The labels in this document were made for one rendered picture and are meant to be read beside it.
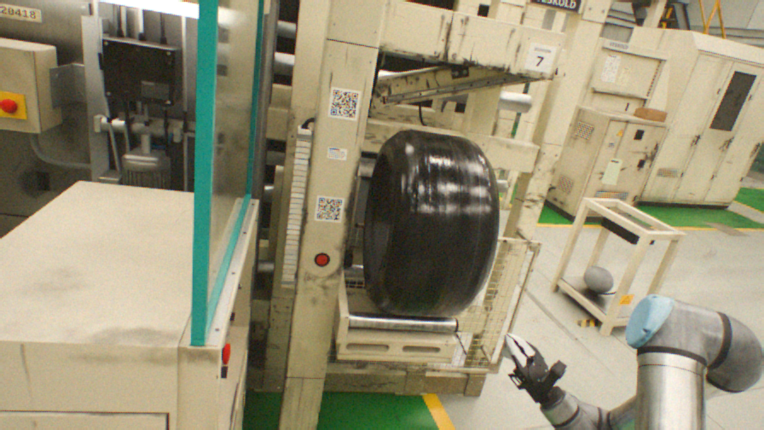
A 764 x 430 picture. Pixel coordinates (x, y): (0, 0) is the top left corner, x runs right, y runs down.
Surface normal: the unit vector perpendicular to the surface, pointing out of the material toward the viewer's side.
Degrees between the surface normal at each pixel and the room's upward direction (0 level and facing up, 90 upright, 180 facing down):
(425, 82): 90
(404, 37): 90
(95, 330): 0
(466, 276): 92
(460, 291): 104
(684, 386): 39
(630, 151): 90
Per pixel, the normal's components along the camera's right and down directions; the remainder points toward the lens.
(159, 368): 0.15, 0.40
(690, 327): 0.04, -0.45
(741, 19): -0.93, -0.03
